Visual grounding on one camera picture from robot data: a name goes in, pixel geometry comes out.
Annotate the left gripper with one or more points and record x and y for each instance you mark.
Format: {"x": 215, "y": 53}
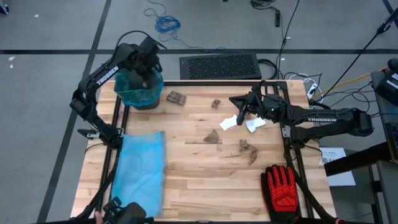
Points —
{"x": 146, "y": 63}

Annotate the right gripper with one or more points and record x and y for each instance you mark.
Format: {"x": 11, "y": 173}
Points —
{"x": 269, "y": 107}

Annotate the white paper piece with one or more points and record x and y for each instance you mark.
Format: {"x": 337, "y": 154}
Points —
{"x": 255, "y": 125}
{"x": 229, "y": 122}

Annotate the small brown paper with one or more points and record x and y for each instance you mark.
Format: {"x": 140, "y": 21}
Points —
{"x": 215, "y": 103}

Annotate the teal used trash bag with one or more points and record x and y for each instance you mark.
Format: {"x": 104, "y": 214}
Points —
{"x": 136, "y": 93}

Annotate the brown paper wad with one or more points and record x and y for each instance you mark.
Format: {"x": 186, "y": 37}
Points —
{"x": 212, "y": 137}

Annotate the long brown paper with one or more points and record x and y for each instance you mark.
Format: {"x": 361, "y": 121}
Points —
{"x": 248, "y": 149}

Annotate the grey trash bin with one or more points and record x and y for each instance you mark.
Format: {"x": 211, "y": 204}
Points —
{"x": 147, "y": 106}

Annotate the brown corrugated cardboard piece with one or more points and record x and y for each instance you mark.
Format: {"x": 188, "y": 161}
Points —
{"x": 176, "y": 98}

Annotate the light blue fresh trash bag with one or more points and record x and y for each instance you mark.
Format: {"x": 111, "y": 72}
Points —
{"x": 140, "y": 174}

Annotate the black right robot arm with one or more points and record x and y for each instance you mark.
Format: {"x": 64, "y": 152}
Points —
{"x": 326, "y": 119}

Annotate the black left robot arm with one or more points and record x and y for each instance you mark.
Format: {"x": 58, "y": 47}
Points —
{"x": 105, "y": 76}

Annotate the black perforated computer case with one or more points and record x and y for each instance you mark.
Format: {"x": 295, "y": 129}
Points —
{"x": 220, "y": 66}

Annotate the white power strip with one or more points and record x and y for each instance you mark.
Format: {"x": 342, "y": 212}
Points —
{"x": 311, "y": 90}

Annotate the red and black work glove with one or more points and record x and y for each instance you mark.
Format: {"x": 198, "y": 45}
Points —
{"x": 281, "y": 193}

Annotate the black power strip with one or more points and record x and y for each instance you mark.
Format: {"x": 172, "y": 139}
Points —
{"x": 277, "y": 18}

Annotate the white printed paper sheet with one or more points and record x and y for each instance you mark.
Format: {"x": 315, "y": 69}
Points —
{"x": 337, "y": 165}

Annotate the black bench beam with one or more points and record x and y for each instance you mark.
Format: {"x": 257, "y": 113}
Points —
{"x": 357, "y": 160}

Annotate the black tripod pole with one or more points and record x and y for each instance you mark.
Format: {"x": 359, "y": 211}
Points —
{"x": 357, "y": 56}

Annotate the black electronic device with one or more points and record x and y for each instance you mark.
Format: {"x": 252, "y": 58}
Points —
{"x": 387, "y": 84}

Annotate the blue and black object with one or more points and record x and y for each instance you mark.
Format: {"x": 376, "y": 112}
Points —
{"x": 3, "y": 8}

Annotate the person's finger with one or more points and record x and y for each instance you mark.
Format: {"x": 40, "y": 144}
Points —
{"x": 98, "y": 216}

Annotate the grey cart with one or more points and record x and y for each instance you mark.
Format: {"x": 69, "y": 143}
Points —
{"x": 387, "y": 193}

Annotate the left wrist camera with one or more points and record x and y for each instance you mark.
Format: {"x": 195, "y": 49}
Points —
{"x": 149, "y": 44}

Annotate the black aluminium table frame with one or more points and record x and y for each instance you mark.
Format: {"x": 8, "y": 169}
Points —
{"x": 202, "y": 83}

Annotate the silver corner bracket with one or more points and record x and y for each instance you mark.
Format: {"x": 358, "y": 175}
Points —
{"x": 286, "y": 132}

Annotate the black metal foot bracket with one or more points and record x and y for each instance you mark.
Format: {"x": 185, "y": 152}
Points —
{"x": 90, "y": 133}

